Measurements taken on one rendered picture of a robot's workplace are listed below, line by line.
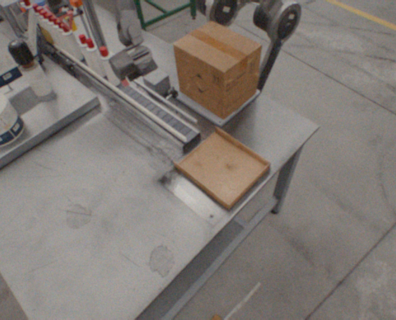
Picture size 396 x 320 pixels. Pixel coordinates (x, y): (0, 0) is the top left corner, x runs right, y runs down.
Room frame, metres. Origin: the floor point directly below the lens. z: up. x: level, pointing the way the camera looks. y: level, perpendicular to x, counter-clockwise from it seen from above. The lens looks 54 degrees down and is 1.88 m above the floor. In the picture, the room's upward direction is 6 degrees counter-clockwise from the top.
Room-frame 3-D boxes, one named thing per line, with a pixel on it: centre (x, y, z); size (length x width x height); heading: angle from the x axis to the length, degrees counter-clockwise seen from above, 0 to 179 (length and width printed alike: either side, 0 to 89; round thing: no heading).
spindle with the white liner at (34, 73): (1.22, 0.72, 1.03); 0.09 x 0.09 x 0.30
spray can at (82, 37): (1.39, 0.49, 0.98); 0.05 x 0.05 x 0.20
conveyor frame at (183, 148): (1.46, 0.56, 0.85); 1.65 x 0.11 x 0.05; 41
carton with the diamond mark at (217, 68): (1.15, -0.13, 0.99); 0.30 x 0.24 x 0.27; 40
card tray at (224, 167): (0.72, -0.10, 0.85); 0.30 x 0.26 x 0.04; 41
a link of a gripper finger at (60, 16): (1.25, 0.48, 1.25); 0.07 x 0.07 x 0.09; 34
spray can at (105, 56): (1.26, 0.38, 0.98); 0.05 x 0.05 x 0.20
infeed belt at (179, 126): (1.46, 0.56, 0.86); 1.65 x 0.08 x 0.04; 41
